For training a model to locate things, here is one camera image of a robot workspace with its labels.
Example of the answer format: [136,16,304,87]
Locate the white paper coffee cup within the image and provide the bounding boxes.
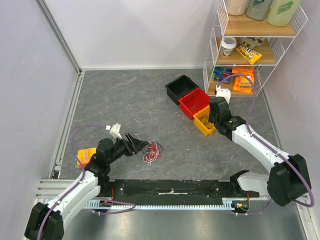
[220,37,237,57]

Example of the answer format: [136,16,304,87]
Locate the red white wire bundle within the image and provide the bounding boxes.
[141,139,164,167]

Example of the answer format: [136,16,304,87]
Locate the light green bottle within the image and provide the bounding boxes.
[266,0,301,27]

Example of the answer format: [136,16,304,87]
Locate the orange snack packs stack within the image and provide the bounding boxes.
[232,66,255,94]

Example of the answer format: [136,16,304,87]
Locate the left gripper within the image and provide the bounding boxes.
[106,132,149,165]

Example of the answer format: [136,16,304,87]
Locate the red plastic bin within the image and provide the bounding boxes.
[178,88,211,120]

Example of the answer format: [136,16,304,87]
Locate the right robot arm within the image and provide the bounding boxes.
[209,96,315,207]

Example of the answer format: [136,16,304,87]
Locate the yellow plastic bin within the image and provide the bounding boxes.
[193,105,216,137]

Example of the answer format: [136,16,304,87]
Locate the black plastic bin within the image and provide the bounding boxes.
[165,75,198,105]

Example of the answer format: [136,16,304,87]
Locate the blue green box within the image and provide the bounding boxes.
[208,66,233,84]

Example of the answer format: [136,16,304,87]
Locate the white slotted cable duct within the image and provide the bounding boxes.
[46,197,252,210]

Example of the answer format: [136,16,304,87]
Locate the brown white snack box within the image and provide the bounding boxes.
[239,37,266,49]

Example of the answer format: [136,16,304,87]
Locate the beige bottle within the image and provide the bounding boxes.
[225,0,249,16]

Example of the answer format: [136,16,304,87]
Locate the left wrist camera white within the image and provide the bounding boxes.
[105,123,123,140]

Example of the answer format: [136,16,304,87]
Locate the white wire shelf rack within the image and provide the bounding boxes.
[203,0,308,96]

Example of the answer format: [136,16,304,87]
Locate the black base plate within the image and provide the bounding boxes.
[99,179,260,204]

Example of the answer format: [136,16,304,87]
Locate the grey green bottle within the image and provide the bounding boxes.
[246,0,273,21]

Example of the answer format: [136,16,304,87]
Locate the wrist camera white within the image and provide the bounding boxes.
[215,86,231,104]
[105,123,123,140]

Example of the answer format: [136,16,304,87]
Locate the yellow candy bag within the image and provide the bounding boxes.
[235,44,263,65]

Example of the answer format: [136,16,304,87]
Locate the black wire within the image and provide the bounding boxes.
[199,113,216,131]

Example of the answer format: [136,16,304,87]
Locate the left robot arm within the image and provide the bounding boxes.
[24,133,148,240]

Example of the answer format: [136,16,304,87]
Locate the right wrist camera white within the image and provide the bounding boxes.
[215,86,231,104]

